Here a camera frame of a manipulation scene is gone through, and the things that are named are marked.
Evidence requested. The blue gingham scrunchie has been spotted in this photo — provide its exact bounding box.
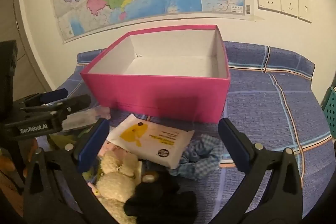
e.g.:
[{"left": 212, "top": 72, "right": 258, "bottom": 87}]
[{"left": 169, "top": 133, "right": 225, "bottom": 180}]

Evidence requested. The pink cardboard box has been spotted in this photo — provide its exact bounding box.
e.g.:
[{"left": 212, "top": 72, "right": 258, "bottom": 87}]
[{"left": 80, "top": 25, "right": 231, "bottom": 124}]

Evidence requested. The black plush bear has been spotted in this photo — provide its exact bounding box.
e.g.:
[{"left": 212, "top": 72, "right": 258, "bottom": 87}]
[{"left": 135, "top": 170, "right": 181, "bottom": 198}]

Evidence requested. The clear plastic packet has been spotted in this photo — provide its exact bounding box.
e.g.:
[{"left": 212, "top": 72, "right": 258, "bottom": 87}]
[{"left": 62, "top": 107, "right": 111, "bottom": 132}]

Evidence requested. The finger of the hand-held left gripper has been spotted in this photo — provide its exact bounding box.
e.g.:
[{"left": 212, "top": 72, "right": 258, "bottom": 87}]
[
  {"left": 20, "top": 94, "right": 91, "bottom": 116},
  {"left": 24, "top": 88, "right": 69, "bottom": 107}
]

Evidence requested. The black scrunchie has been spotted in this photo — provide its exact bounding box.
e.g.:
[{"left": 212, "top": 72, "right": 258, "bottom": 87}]
[{"left": 123, "top": 189, "right": 198, "bottom": 224}]

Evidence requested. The blue plaid bed sheet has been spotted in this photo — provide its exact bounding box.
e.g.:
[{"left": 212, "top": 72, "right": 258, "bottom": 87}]
[{"left": 47, "top": 42, "right": 336, "bottom": 224}]

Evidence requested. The white yellow wet wipes pack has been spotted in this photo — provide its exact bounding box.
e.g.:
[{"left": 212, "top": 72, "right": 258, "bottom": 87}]
[{"left": 107, "top": 114, "right": 195, "bottom": 169}]

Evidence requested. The green plush toy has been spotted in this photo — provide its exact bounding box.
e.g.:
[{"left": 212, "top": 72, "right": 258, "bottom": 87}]
[{"left": 49, "top": 127, "right": 92, "bottom": 151}]

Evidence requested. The teal perforated storage rack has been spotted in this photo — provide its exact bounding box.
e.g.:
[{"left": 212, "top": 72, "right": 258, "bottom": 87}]
[{"left": 322, "top": 86, "right": 336, "bottom": 140}]

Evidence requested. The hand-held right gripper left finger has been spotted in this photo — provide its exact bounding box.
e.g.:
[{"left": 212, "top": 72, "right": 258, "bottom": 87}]
[{"left": 22, "top": 118, "right": 118, "bottom": 224}]

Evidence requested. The cream plush toy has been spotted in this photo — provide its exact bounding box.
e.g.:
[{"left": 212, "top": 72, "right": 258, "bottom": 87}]
[{"left": 91, "top": 151, "right": 143, "bottom": 224}]

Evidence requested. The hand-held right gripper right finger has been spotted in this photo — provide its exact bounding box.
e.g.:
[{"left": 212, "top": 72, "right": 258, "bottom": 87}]
[{"left": 207, "top": 118, "right": 310, "bottom": 224}]

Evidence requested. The grey door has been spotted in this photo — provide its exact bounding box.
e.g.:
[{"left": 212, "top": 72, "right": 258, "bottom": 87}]
[{"left": 0, "top": 0, "right": 53, "bottom": 93}]

